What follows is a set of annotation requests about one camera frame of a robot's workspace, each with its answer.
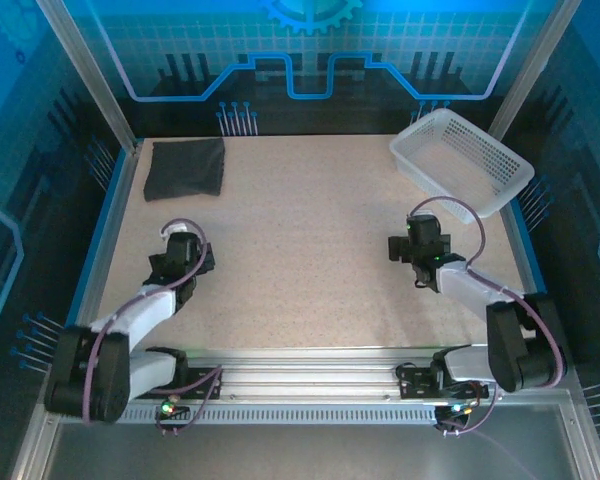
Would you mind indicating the dark grey t-shirt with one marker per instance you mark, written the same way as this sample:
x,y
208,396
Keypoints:
x,y
185,170

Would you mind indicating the aluminium mounting rail beam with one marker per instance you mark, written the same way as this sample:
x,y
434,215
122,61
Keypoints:
x,y
305,375

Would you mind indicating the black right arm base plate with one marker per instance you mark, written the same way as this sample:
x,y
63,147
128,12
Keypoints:
x,y
412,387

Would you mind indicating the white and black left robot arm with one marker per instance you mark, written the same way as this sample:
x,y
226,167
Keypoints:
x,y
145,315

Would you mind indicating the blue table edge strip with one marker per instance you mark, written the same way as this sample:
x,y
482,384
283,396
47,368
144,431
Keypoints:
x,y
100,235

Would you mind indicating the aluminium frame post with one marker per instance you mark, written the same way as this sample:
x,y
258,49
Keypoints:
x,y
87,75
530,70

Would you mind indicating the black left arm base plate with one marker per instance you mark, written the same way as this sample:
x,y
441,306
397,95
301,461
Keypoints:
x,y
147,390

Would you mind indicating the grey metal panel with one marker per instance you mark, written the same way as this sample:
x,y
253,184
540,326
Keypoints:
x,y
300,455

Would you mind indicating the white perforated plastic basket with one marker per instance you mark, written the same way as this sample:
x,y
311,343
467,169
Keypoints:
x,y
460,160

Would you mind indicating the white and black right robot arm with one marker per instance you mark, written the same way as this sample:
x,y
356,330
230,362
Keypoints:
x,y
470,290

